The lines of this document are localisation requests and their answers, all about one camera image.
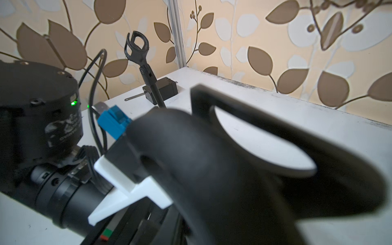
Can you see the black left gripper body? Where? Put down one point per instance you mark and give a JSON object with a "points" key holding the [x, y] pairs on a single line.
{"points": [[142, 223]]}

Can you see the black microphone stand pole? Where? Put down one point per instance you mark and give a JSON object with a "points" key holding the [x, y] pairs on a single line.
{"points": [[139, 56]]}

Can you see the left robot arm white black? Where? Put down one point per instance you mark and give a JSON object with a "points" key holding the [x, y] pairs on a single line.
{"points": [[43, 168]]}

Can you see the small black box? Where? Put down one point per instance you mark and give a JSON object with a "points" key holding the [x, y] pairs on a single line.
{"points": [[167, 88]]}

